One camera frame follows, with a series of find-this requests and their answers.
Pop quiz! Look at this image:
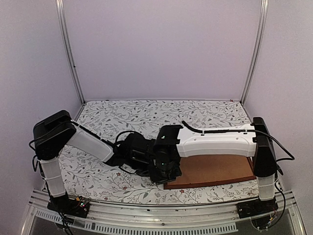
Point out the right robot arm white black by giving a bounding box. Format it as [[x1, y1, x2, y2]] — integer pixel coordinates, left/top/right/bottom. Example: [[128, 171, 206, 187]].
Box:
[[148, 117, 277, 213]]

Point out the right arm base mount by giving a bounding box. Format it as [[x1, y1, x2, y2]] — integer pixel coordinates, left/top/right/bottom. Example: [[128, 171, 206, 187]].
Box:
[[236, 197, 278, 218]]

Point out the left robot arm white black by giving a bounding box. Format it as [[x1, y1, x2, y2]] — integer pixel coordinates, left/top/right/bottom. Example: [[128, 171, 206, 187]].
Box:
[[28, 110, 154, 212]]

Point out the red-brown wooden picture frame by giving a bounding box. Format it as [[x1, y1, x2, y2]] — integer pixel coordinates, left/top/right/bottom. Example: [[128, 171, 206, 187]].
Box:
[[164, 155, 256, 189]]

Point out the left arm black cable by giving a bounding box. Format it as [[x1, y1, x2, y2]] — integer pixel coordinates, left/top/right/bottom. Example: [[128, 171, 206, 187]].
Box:
[[113, 131, 135, 150]]

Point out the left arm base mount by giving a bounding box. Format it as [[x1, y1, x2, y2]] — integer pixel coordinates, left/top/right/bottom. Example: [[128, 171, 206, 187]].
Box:
[[47, 193, 90, 218]]

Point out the right aluminium corner post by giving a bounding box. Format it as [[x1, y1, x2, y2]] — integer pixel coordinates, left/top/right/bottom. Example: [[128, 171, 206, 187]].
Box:
[[240, 0, 269, 107]]

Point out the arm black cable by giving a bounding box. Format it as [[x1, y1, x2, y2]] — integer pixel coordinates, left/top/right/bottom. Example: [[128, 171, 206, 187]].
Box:
[[182, 120, 295, 162], [113, 131, 135, 150]]

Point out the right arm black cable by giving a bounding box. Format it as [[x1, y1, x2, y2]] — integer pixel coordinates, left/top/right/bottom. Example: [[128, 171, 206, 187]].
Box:
[[182, 120, 295, 162]]

